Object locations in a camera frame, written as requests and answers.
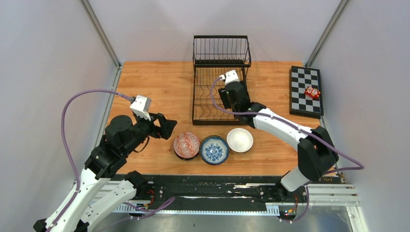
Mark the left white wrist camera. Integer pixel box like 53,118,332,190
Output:
130,95,151,121

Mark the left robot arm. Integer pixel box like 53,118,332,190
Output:
33,113,177,232

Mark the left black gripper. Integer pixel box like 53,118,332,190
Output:
123,110,177,155

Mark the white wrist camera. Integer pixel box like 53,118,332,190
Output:
130,95,151,121
219,70,240,85

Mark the white orange bowl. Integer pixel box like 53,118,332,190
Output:
226,128,253,153

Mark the small red toy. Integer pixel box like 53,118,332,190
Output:
305,86,321,100

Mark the black wire dish rack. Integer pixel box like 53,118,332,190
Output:
192,35,252,126

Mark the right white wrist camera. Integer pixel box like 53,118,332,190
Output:
219,70,240,85

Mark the blue floral bowl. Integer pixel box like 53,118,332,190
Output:
199,135,230,165

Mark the red patterned bowl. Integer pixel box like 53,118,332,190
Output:
173,132,201,160

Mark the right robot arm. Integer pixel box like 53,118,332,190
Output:
218,81,339,202

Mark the black white checkerboard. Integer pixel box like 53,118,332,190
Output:
290,66,324,119

